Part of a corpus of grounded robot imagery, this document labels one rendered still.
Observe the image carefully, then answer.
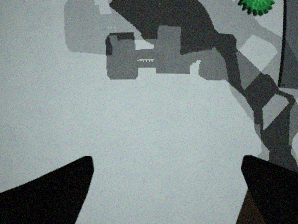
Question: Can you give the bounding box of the green gear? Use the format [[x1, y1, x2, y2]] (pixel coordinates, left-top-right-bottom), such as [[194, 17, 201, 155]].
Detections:
[[237, 0, 275, 16]]

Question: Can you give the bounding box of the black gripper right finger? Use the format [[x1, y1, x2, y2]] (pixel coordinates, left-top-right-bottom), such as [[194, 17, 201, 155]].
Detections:
[[241, 156, 298, 224]]

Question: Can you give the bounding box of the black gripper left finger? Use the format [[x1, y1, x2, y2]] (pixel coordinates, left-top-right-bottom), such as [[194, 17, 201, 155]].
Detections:
[[0, 156, 93, 224]]

